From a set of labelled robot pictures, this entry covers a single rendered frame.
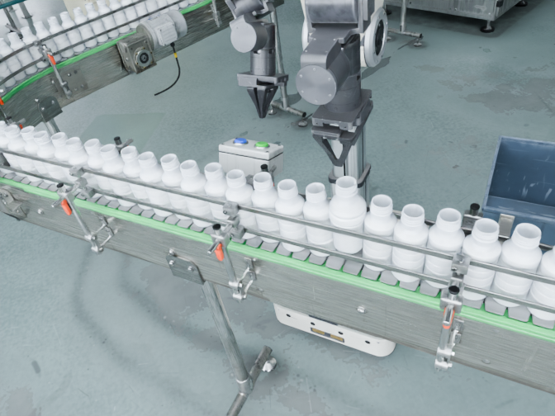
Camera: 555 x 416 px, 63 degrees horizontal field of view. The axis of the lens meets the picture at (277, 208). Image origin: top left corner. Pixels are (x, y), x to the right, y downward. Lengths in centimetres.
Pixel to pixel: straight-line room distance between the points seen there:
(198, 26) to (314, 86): 204
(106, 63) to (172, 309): 120
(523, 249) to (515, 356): 24
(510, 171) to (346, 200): 75
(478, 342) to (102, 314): 183
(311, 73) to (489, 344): 61
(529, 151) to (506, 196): 17
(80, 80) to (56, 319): 115
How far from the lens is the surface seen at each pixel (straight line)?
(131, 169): 112
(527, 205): 153
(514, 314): 91
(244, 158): 108
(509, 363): 100
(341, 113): 70
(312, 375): 194
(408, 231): 82
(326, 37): 64
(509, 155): 144
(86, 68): 234
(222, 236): 91
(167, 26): 232
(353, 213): 83
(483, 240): 80
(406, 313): 95
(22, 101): 221
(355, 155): 157
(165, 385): 206
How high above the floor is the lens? 171
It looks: 41 degrees down
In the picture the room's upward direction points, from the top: 10 degrees counter-clockwise
